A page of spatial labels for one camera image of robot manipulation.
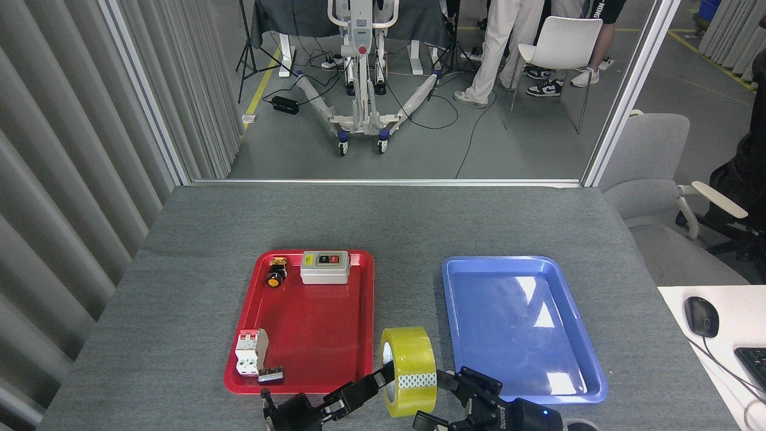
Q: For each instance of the black tripod stand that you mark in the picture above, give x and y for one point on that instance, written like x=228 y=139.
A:
x=245 y=42
x=453 y=54

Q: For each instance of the white red circuit breaker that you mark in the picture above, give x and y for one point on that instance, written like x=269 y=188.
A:
x=251 y=353

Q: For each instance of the white desk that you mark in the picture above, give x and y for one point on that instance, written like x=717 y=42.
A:
x=736 y=311

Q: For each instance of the white plastic chair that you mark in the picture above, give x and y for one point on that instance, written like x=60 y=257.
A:
x=562 y=42

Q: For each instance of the black computer mouse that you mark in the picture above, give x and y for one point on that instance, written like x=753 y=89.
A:
x=701 y=316

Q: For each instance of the black orange push button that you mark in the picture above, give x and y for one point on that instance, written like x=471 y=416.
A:
x=276 y=275

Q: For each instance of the table with dark cloth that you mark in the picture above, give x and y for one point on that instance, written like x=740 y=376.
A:
x=299 y=18

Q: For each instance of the red plastic tray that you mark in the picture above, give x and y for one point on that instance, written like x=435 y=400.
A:
x=323 y=335

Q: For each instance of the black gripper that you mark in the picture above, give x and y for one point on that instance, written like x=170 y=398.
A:
x=296 y=416
x=520 y=416

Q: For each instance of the black power brick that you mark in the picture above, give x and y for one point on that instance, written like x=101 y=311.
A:
x=285 y=105

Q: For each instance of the grey pleated curtain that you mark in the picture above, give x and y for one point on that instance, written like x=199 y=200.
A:
x=736 y=30
x=60 y=149

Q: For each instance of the grey office chair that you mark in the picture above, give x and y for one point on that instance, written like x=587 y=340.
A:
x=646 y=149

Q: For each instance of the blue plastic tray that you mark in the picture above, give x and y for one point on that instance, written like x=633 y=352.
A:
x=508 y=323

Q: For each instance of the person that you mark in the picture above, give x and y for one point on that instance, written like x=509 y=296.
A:
x=497 y=42
x=748 y=173
x=604 y=42

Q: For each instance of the silver frame post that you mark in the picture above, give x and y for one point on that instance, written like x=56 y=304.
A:
x=631 y=90

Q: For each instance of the grey two-button switch box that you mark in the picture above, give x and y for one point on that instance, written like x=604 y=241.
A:
x=323 y=272

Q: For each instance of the blue bin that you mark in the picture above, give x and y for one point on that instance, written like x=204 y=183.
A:
x=709 y=7

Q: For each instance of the black keyboard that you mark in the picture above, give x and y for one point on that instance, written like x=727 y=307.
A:
x=754 y=365

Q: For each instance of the silver frame crossbar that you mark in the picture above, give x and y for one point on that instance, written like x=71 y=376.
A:
x=383 y=182

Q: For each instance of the white stand on wheels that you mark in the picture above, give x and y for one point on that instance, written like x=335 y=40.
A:
x=359 y=72

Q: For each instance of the yellow tape roll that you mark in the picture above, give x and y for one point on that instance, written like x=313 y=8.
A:
x=416 y=353

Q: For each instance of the small black silver part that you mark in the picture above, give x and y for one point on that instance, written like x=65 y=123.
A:
x=270 y=375

